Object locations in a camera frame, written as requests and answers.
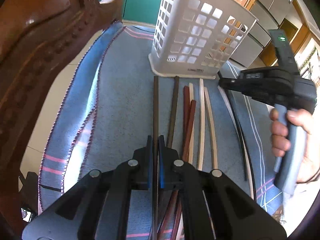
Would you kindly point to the small black device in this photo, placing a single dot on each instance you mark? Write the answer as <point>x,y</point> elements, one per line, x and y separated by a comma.
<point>28,200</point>

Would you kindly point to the teal cabinet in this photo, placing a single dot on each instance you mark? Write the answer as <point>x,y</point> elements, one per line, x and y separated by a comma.
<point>142,0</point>

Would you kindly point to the wooden door frame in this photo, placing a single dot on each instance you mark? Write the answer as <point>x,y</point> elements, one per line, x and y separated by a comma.
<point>297,37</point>

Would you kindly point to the blue striped towel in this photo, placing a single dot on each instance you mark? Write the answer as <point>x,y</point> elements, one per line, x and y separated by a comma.
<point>125,100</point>

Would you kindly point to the black chopstick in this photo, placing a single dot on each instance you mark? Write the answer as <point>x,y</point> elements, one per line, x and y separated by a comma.
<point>240,130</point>

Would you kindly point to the carved wooden chair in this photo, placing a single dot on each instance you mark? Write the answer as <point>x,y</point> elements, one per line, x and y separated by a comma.
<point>37,55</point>

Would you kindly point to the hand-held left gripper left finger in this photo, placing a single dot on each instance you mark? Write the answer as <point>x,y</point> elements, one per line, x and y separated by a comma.
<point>149,162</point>

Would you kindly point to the grey refrigerator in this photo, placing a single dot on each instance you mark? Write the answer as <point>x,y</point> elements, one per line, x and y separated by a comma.
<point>270,2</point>

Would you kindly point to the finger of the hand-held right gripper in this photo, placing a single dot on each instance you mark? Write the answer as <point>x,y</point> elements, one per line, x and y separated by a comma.
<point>231,83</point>

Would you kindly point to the white plastic utensil basket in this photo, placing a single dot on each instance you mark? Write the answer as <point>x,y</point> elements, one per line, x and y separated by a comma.
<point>200,30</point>

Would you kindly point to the dark brown chopstick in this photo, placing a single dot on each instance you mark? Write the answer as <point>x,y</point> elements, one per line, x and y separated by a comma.
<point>174,110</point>
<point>155,105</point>

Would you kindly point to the white chopstick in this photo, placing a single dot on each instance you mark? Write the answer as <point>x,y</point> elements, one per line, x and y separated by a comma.
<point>232,118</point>

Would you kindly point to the person's right hand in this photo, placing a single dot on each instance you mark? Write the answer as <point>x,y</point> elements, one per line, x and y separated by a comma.
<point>311,142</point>

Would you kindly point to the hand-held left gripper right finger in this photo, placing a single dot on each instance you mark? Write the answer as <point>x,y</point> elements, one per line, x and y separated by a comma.
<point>162,162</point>

